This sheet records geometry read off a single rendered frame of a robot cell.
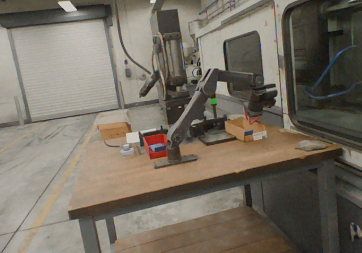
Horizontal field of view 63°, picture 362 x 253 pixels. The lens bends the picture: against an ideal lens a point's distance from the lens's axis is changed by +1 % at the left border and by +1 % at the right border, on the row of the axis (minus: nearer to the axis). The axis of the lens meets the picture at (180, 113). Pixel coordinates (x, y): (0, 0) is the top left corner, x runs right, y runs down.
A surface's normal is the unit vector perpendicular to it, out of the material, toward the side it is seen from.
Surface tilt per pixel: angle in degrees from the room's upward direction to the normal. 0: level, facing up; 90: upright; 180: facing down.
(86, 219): 90
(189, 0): 90
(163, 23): 90
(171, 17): 90
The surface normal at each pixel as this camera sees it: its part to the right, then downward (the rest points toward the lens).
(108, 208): 0.22, 0.14
